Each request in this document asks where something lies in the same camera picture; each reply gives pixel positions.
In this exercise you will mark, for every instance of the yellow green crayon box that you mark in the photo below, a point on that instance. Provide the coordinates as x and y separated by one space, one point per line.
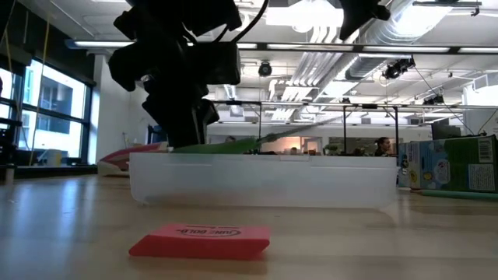
451 167

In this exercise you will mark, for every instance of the black ceiling camera mount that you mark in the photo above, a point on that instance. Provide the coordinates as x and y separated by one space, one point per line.
397 69

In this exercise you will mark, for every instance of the silver ventilation duct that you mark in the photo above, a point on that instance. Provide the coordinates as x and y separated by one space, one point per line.
373 62

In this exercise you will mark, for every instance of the white ceiling unit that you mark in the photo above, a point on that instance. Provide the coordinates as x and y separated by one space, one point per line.
307 15

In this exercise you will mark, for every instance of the black computer monitor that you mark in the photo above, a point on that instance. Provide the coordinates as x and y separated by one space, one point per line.
155 134

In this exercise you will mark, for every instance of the dark wall monitor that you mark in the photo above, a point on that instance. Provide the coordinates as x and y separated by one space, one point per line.
445 130

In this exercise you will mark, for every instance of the black window ledge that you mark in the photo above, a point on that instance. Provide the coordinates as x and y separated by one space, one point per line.
58 172

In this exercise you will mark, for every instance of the black metal rig frame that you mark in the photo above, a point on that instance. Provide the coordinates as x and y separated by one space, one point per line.
260 124
344 124

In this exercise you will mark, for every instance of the pale waste bin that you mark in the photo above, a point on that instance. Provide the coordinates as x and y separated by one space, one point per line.
54 157

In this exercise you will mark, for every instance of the small white cup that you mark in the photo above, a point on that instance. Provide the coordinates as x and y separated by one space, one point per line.
9 174

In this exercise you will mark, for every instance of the translucent pencil box blue lid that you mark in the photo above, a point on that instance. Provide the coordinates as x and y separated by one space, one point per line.
264 183

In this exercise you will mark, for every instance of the black bar strip light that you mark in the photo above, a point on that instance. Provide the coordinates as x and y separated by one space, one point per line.
311 46

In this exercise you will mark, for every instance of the black equipment rack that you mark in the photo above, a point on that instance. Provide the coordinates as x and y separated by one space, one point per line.
8 144

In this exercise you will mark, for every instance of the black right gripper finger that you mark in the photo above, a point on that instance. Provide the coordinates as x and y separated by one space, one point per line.
358 13

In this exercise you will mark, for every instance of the black window frame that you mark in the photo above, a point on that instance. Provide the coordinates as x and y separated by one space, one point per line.
86 128

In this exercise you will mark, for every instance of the black ceiling track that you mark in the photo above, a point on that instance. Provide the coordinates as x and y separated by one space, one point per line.
447 3

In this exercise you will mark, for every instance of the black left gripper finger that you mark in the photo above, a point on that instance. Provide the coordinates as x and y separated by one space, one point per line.
177 124
202 114

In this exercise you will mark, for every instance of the pink rubber eraser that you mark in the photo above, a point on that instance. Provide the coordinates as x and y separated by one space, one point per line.
202 243

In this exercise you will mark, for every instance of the pink and white cushioned seat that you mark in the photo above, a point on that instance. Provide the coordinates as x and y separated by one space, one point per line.
124 157

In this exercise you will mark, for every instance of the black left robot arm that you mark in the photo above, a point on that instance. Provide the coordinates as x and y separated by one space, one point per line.
179 15

